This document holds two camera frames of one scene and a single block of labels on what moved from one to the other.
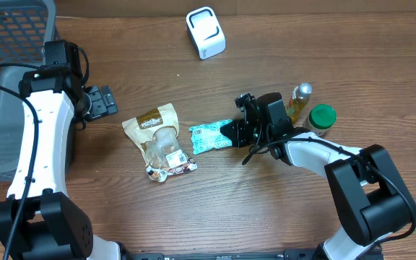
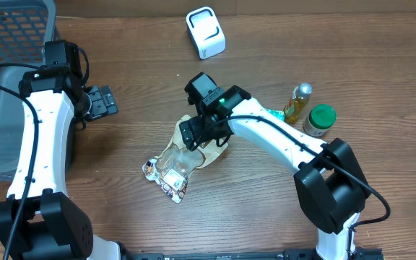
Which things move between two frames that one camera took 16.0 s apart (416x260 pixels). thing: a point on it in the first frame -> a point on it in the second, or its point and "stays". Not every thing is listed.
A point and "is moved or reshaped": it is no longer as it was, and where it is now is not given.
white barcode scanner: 206,32 stays
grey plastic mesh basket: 10,32 stays
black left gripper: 105,103 stays
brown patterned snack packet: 175,162 -> 172,182
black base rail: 293,255 stays
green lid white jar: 321,118 stays
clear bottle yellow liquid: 300,98 stays
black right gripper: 239,137 -> 198,124
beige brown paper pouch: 157,134 -> 180,159
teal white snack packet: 209,136 is moved or reshaped
